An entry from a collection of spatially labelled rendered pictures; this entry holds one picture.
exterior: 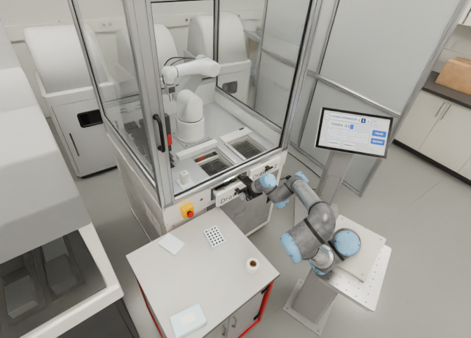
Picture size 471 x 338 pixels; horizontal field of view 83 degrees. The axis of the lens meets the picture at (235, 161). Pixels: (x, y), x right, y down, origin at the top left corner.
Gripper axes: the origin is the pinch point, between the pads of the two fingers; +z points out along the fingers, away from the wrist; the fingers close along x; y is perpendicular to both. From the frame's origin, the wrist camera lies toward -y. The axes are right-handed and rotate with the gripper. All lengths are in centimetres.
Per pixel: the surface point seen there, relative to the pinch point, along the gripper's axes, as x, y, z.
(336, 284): 10, 67, -28
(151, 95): -44, -50, -52
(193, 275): -48, 27, 0
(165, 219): -45.8, -5.9, 10.7
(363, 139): 100, 9, -23
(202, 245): -34.2, 17.2, 7.0
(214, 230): -24.8, 13.1, 5.2
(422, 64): 168, -20, -53
